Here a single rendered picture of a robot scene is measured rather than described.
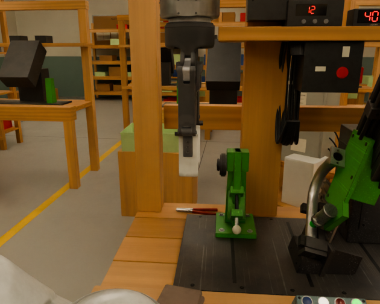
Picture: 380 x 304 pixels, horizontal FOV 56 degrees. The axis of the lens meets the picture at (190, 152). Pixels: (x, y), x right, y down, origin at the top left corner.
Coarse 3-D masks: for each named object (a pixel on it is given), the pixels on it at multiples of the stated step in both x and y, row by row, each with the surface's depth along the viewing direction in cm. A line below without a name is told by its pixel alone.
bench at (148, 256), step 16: (176, 208) 138; (224, 208) 138; (288, 208) 138; (144, 224) 125; (160, 224) 125; (176, 224) 125; (128, 240) 115; (144, 240) 115; (160, 240) 115; (176, 240) 115; (128, 256) 106; (144, 256) 106; (160, 256) 106; (176, 256) 106; (112, 272) 99; (128, 272) 99; (144, 272) 99; (160, 272) 99; (160, 288) 92
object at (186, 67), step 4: (188, 60) 51; (184, 64) 50; (188, 64) 50; (184, 68) 48; (188, 68) 48; (184, 72) 49; (188, 72) 49; (184, 76) 49; (188, 76) 49; (184, 80) 49; (188, 80) 49
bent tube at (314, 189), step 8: (336, 152) 95; (344, 152) 95; (328, 160) 96; (336, 160) 94; (344, 160) 94; (320, 168) 100; (328, 168) 98; (320, 176) 102; (312, 184) 103; (320, 184) 103; (312, 192) 103; (312, 200) 102; (312, 208) 101; (312, 232) 96
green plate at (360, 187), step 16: (352, 144) 92; (368, 144) 84; (352, 160) 90; (368, 160) 86; (336, 176) 97; (352, 176) 87; (368, 176) 87; (336, 192) 94; (352, 192) 87; (368, 192) 88
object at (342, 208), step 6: (342, 204) 88; (348, 204) 88; (342, 210) 87; (348, 210) 87; (336, 216) 89; (342, 216) 86; (348, 216) 86; (330, 222) 92; (336, 222) 89; (342, 222) 89; (324, 228) 94; (330, 228) 93
